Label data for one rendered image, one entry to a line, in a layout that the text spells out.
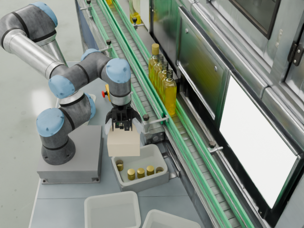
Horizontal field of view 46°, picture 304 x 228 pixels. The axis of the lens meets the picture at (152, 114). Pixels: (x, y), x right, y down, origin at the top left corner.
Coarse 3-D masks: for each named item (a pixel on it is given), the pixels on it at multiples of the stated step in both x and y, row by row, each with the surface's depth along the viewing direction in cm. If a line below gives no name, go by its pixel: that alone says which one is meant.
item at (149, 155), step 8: (152, 144) 170; (144, 152) 171; (152, 152) 173; (160, 152) 167; (112, 160) 164; (128, 160) 170; (136, 160) 172; (144, 160) 172; (152, 160) 172; (160, 160) 166; (128, 168) 169; (136, 168) 169; (144, 168) 169; (120, 176) 166; (136, 176) 166; (152, 176) 158; (128, 184) 155
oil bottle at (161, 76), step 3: (159, 72) 168; (159, 75) 168; (162, 75) 166; (165, 75) 166; (159, 78) 169; (162, 78) 166; (159, 81) 170; (159, 84) 171; (159, 87) 173; (159, 90) 174; (159, 93) 175; (159, 96) 177
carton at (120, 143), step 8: (112, 136) 137; (120, 136) 137; (128, 136) 137; (136, 136) 137; (112, 144) 134; (120, 144) 134; (128, 144) 134; (136, 144) 134; (112, 152) 138; (120, 152) 138; (128, 152) 138; (136, 152) 138
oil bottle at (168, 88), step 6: (162, 84) 166; (168, 84) 162; (174, 84) 163; (162, 90) 168; (168, 90) 164; (174, 90) 166; (162, 96) 171; (168, 96) 167; (174, 96) 168; (162, 102) 173; (168, 102) 170; (174, 102) 171; (168, 108) 173; (174, 108) 174
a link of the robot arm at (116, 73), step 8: (112, 64) 114; (120, 64) 114; (128, 64) 115; (104, 72) 116; (112, 72) 112; (120, 72) 112; (128, 72) 114; (104, 80) 118; (112, 80) 114; (120, 80) 114; (128, 80) 116; (112, 88) 117; (120, 88) 116; (128, 88) 119; (120, 96) 119
